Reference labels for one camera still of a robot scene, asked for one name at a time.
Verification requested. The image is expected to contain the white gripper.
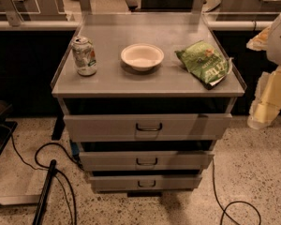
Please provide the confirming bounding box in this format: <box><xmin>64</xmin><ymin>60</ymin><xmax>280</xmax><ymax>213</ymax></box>
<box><xmin>247</xmin><ymin>66</ymin><xmax>281</xmax><ymax>129</ymax></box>

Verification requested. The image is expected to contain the grey drawer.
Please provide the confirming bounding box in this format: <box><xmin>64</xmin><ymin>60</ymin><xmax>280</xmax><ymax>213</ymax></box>
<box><xmin>64</xmin><ymin>113</ymin><xmax>231</xmax><ymax>143</ymax></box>
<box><xmin>91</xmin><ymin>174</ymin><xmax>201</xmax><ymax>192</ymax></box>
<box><xmin>80</xmin><ymin>151</ymin><xmax>213</xmax><ymax>172</ymax></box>

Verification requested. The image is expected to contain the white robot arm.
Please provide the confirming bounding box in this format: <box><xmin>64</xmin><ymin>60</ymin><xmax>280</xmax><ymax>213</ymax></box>
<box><xmin>246</xmin><ymin>13</ymin><xmax>281</xmax><ymax>129</ymax></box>

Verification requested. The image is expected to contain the grey drawer cabinet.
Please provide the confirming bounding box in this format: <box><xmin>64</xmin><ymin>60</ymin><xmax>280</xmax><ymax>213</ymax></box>
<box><xmin>52</xmin><ymin>13</ymin><xmax>245</xmax><ymax>183</ymax></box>

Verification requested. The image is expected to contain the green chip bag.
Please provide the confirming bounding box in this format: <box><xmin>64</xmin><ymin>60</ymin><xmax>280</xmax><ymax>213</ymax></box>
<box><xmin>175</xmin><ymin>40</ymin><xmax>231</xmax><ymax>90</ymax></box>

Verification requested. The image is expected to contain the white paper bowl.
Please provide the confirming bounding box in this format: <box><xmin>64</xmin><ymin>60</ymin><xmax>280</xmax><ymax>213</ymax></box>
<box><xmin>121</xmin><ymin>43</ymin><xmax>164</xmax><ymax>71</ymax></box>

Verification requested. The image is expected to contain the crushed white soda can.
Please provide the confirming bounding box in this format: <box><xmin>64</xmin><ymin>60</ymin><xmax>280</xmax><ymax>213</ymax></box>
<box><xmin>71</xmin><ymin>36</ymin><xmax>97</xmax><ymax>76</ymax></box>

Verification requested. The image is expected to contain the black bar on floor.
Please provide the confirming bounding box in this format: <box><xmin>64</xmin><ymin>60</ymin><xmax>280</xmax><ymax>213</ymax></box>
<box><xmin>33</xmin><ymin>159</ymin><xmax>56</xmax><ymax>225</ymax></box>

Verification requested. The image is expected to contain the black cable right floor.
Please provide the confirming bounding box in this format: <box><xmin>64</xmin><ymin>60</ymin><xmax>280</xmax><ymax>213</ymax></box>
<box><xmin>211</xmin><ymin>158</ymin><xmax>262</xmax><ymax>225</ymax></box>

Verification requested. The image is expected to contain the black cable floor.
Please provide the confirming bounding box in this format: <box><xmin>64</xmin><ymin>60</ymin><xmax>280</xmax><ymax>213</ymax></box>
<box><xmin>0</xmin><ymin>123</ymin><xmax>82</xmax><ymax>225</ymax></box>
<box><xmin>211</xmin><ymin>158</ymin><xmax>262</xmax><ymax>225</ymax></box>

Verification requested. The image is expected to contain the white rail right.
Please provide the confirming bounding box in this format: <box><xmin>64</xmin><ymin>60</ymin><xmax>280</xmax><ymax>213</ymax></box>
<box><xmin>208</xmin><ymin>21</ymin><xmax>272</xmax><ymax>31</ymax></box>

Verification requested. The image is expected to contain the white rail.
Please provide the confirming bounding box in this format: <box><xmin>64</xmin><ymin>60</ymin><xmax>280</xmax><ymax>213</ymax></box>
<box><xmin>0</xmin><ymin>21</ymin><xmax>80</xmax><ymax>31</ymax></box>
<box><xmin>208</xmin><ymin>21</ymin><xmax>272</xmax><ymax>31</ymax></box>

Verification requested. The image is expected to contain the black cable left floor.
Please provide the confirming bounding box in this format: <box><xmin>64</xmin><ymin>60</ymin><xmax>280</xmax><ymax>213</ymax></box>
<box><xmin>0</xmin><ymin>123</ymin><xmax>82</xmax><ymax>225</ymax></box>

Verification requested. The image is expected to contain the white rail left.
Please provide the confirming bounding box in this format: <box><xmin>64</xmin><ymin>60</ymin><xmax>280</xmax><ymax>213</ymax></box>
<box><xmin>0</xmin><ymin>21</ymin><xmax>80</xmax><ymax>31</ymax></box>

